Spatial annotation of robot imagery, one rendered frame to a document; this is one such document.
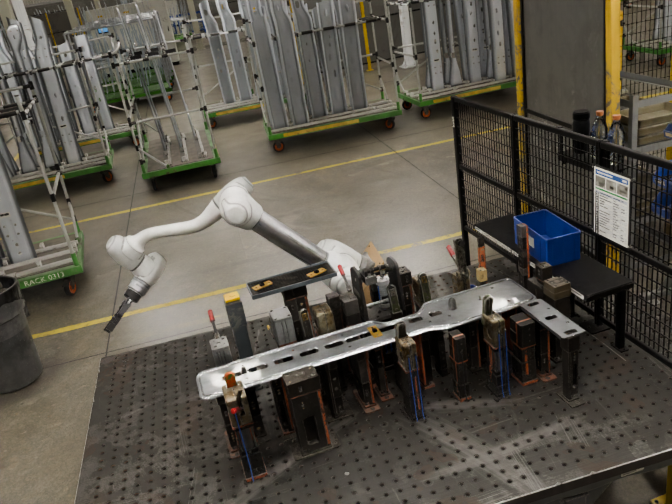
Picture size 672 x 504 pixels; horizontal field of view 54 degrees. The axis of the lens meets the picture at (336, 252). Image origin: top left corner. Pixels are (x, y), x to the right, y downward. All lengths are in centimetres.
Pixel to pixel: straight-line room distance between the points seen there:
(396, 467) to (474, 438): 31
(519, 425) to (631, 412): 40
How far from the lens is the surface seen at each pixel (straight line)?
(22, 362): 504
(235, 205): 283
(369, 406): 272
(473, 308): 271
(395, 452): 251
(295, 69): 935
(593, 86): 459
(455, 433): 257
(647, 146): 474
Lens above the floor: 236
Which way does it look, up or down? 24 degrees down
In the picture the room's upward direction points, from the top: 10 degrees counter-clockwise
